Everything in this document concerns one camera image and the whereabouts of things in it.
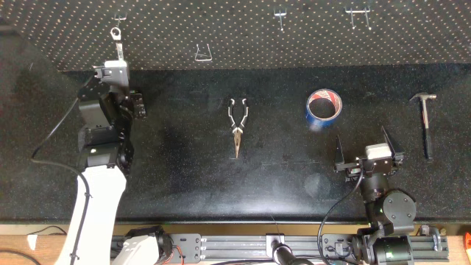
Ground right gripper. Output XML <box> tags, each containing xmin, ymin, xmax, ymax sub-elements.
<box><xmin>333</xmin><ymin>125</ymin><xmax>406</xmax><ymax>178</ymax></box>

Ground wrench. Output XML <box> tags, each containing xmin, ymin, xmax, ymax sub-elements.
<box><xmin>110</xmin><ymin>26</ymin><xmax>125</xmax><ymax>62</ymax></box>

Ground black pegboard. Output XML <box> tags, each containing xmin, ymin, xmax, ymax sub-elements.
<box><xmin>0</xmin><ymin>0</ymin><xmax>471</xmax><ymax>72</ymax></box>

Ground roll of blue tape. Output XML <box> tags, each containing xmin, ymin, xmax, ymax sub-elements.
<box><xmin>305</xmin><ymin>88</ymin><xmax>344</xmax><ymax>130</ymax></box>

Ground hammer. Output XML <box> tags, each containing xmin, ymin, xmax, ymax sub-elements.
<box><xmin>409</xmin><ymin>91</ymin><xmax>438</xmax><ymax>163</ymax></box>

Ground pliers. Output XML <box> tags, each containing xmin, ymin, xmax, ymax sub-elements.
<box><xmin>227</xmin><ymin>97</ymin><xmax>250</xmax><ymax>160</ymax></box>

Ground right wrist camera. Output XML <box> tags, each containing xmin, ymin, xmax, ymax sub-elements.
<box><xmin>364</xmin><ymin>143</ymin><xmax>393</xmax><ymax>161</ymax></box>

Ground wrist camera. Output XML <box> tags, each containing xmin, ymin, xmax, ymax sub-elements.
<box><xmin>364</xmin><ymin>143</ymin><xmax>393</xmax><ymax>161</ymax></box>
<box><xmin>93</xmin><ymin>59</ymin><xmax>130</xmax><ymax>88</ymax></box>

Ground black cable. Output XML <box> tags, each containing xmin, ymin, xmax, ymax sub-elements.
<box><xmin>30</xmin><ymin>96</ymin><xmax>91</xmax><ymax>202</ymax></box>
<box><xmin>316</xmin><ymin>170</ymin><xmax>365</xmax><ymax>265</ymax></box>

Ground mounting rail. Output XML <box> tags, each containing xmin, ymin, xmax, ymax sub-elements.
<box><xmin>110</xmin><ymin>224</ymin><xmax>450</xmax><ymax>265</ymax></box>

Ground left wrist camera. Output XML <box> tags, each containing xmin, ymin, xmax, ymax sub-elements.
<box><xmin>93</xmin><ymin>59</ymin><xmax>130</xmax><ymax>88</ymax></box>

